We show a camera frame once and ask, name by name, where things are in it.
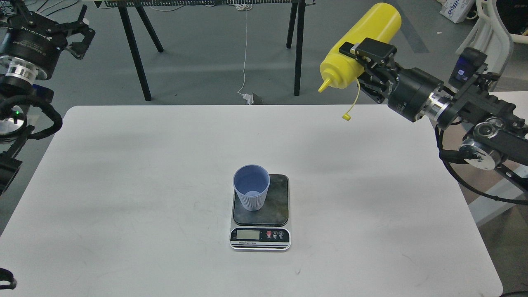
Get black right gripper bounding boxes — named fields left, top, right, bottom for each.
left=339, top=38, right=445, bottom=122

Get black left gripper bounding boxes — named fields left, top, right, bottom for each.
left=0, top=0, right=96, bottom=81

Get yellow squeeze bottle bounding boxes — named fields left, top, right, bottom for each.
left=318, top=2, right=402, bottom=121

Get blue ribbed plastic cup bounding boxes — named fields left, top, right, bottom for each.
left=233, top=164, right=271, bottom=211

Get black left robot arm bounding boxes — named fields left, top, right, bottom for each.
left=0, top=0, right=95, bottom=193

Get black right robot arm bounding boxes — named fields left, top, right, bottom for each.
left=338, top=38, right=527, bottom=205

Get digital kitchen scale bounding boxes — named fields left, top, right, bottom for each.
left=229, top=174, right=292, bottom=252

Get black trestle table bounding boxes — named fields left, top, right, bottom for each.
left=94, top=0, right=317, bottom=102

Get white printed box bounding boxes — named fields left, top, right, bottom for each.
left=439, top=0, right=476, bottom=23

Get white office chair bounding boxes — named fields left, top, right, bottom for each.
left=455, top=0, right=528, bottom=92

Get white power adapter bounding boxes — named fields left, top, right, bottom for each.
left=243, top=93, right=264, bottom=105

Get white hanging cable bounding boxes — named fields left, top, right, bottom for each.
left=235, top=3, right=253, bottom=99

